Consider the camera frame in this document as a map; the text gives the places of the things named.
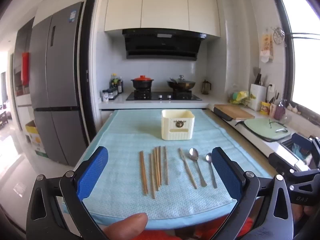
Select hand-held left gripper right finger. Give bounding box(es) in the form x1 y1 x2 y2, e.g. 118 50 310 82
211 147 294 240

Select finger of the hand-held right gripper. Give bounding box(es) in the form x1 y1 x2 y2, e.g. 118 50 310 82
269 152 320 188
291 132 320 170

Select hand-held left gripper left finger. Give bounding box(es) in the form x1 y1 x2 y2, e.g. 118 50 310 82
26 146 109 240

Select small metal spoon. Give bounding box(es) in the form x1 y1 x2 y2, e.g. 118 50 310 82
205 152 218 189

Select large metal spoon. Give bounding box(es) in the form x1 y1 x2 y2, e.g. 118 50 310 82
189 147 208 187

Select group of wooden chopsticks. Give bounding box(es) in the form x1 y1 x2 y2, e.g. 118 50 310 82
139 146 198 200

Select cream ribbed utensil holder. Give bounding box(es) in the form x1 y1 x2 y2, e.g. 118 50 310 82
161 109 195 140

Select person's left hand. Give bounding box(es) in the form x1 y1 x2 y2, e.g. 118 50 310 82
102 212 149 240

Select steel kitchen sink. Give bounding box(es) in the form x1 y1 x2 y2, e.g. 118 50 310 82
279 136 313 167

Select purple soap dispenser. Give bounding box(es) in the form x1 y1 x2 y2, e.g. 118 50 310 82
274 99 287 120

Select light green cutting board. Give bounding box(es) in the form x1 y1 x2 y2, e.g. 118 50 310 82
244 118 292 142

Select light blue woven towel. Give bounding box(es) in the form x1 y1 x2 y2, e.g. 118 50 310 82
62 109 273 230

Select black tray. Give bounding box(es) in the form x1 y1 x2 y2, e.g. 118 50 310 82
213 107 237 122

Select wooden cutting board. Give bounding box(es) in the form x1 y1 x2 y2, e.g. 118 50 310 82
214 104 255 120

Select white knife block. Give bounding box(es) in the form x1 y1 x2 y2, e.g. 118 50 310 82
249 83 267 112

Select person's orange clothing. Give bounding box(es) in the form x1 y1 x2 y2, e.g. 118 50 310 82
195 215 253 240

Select yellow white cardboard box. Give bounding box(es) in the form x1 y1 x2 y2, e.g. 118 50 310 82
25 120 49 158

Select window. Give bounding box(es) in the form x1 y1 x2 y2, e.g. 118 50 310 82
272 0 320 115

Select yellow green cloth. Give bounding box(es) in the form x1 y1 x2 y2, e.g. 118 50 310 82
229 90 250 105

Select glass french press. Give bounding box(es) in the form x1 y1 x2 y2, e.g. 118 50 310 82
201 79 212 95

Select dark metal wok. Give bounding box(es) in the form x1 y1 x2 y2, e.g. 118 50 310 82
167 80 197 92

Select grey refrigerator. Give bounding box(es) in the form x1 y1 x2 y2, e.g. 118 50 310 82
29 1 87 167

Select black gas cooktop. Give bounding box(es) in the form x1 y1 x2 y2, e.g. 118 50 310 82
126 91 202 102

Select black clay pot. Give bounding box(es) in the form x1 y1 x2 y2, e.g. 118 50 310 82
131 79 155 90

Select glass wok lid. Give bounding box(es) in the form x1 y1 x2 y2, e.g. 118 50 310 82
170 75 192 83

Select dark dining furniture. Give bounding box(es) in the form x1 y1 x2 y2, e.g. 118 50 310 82
0 105 9 130

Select round metal trivet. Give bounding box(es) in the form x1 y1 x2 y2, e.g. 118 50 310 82
272 27 286 46

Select black range hood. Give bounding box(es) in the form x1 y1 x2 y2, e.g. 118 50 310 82
122 29 208 61

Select white upper cabinets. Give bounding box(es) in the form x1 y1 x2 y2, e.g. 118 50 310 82
104 0 222 38

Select black handled knives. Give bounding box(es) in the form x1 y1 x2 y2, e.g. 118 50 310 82
252 66 265 85

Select printed wall hanging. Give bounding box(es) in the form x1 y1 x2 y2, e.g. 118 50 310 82
259 31 273 62

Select red wall hanging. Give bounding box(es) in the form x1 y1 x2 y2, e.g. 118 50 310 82
21 52 30 85

